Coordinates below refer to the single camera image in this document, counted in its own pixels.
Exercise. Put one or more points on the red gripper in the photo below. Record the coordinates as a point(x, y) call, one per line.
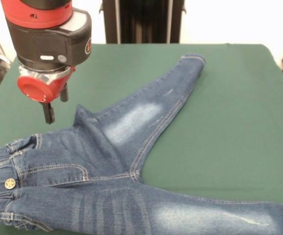
point(39, 86)

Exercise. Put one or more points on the blue denim jeans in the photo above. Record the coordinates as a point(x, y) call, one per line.
point(131, 183)

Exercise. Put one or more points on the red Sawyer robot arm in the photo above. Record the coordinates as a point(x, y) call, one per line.
point(48, 31)

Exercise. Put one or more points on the dark green table cloth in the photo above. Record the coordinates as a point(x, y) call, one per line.
point(229, 110)

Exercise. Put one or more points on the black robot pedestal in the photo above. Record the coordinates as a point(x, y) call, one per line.
point(141, 24)

